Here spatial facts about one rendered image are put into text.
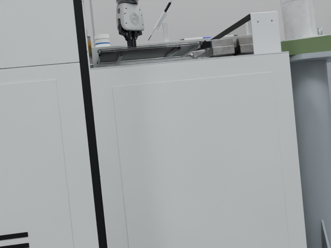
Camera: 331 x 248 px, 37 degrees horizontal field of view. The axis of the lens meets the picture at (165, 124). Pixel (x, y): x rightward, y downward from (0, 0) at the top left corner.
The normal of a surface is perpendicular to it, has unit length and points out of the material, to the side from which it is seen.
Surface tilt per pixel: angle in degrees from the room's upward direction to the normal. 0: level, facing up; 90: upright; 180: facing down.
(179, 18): 90
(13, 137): 90
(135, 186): 90
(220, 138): 90
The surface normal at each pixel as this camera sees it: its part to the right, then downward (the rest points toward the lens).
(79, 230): 0.14, 0.01
